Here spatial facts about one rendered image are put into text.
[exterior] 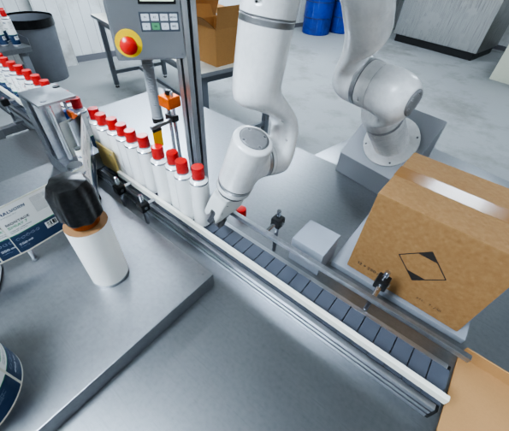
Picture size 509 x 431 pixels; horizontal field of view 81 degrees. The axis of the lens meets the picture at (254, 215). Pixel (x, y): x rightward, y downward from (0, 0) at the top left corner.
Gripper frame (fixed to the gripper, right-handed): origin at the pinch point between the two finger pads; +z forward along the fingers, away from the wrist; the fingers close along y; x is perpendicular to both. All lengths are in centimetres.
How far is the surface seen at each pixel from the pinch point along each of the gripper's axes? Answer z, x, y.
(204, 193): -4.5, -7.1, -0.1
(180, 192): -0.7, -12.8, 2.8
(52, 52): 191, -350, -116
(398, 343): -12, 51, -3
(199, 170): -11.0, -10.5, 0.1
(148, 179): 10.0, -27.7, 1.7
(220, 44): 44, -116, -130
